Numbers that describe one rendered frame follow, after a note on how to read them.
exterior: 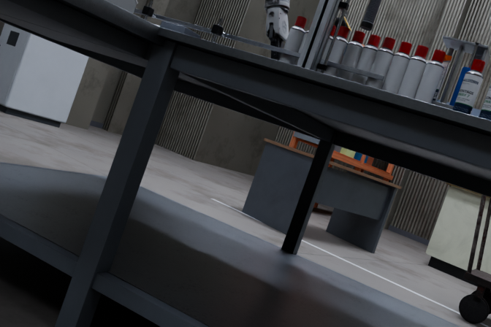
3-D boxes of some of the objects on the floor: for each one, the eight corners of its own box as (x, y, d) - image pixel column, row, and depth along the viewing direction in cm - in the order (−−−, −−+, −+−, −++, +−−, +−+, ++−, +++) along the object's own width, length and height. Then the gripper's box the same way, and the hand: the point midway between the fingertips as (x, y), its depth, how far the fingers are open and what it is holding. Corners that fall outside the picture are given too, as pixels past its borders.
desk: (377, 255, 566) (402, 187, 566) (288, 236, 481) (317, 156, 480) (326, 231, 615) (349, 168, 615) (238, 210, 530) (264, 137, 529)
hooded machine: (4, 113, 643) (54, -29, 641) (-26, 98, 688) (20, -35, 686) (66, 130, 707) (112, 0, 704) (35, 115, 752) (77, -7, 749)
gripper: (275, 16, 211) (274, 67, 209) (258, 1, 198) (256, 55, 195) (294, 14, 208) (294, 65, 206) (279, -2, 195) (278, 53, 192)
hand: (276, 55), depth 201 cm, fingers closed, pressing on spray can
